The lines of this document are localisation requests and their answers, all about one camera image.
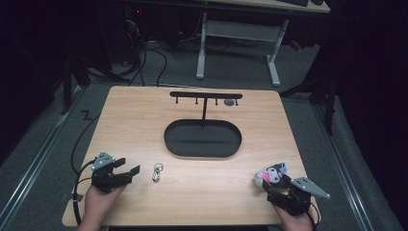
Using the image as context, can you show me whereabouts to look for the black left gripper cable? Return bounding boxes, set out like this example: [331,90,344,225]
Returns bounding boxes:
[71,156,98,227]

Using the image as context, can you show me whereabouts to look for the bundle of black floor cables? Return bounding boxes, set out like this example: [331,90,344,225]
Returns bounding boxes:
[119,17,168,88]

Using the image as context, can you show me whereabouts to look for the black floor cable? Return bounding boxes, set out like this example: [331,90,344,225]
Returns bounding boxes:
[70,114,102,177]

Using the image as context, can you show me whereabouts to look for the silver keyring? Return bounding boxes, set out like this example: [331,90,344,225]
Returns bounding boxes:
[151,162,165,184]

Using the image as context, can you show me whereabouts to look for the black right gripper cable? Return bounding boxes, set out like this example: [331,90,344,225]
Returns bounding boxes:
[306,201,321,231]

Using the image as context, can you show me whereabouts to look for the metal floor rail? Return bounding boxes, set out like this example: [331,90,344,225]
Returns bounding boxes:
[312,104,376,231]
[0,88,83,222]

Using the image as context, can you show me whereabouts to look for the person's left hand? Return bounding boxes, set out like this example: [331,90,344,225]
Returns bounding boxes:
[83,184,127,224]

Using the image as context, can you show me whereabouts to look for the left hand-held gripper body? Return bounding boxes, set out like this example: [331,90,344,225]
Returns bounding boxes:
[90,151,133,194]

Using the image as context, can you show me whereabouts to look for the grey metal frame desk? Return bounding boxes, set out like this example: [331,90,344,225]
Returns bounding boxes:
[195,0,331,88]

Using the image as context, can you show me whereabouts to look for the black keyboard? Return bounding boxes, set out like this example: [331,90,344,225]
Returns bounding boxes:
[277,0,310,8]

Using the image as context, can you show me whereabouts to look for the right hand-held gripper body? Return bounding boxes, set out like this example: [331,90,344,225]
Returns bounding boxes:
[267,175,331,217]

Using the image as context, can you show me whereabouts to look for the black and white plush toy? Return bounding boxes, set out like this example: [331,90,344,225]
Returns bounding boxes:
[253,162,289,193]

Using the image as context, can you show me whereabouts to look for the black hook rack with tray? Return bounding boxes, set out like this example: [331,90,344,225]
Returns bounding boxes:
[164,90,243,159]

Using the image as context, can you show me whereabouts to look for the black metal stand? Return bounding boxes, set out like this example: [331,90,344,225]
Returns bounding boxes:
[60,52,92,116]
[278,71,339,137]

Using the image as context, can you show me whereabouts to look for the person's right hand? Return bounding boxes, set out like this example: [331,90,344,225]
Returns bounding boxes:
[272,205,317,231]

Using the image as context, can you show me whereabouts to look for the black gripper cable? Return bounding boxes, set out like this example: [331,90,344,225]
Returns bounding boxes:
[71,156,98,227]
[306,201,321,231]

